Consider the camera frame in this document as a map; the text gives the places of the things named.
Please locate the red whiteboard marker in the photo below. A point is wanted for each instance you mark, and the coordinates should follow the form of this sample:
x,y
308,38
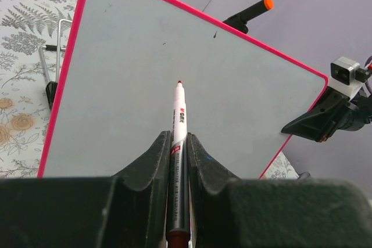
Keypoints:
x,y
178,217

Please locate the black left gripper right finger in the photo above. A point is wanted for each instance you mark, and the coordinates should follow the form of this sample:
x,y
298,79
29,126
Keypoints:
x,y
230,211

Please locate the pink framed whiteboard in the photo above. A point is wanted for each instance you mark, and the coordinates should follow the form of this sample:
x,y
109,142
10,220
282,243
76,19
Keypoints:
x,y
132,68

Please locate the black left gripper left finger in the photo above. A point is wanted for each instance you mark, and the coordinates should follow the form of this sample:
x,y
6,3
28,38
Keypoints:
x,y
127,209

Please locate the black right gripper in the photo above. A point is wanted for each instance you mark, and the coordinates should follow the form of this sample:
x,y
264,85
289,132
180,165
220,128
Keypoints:
x,y
332,111

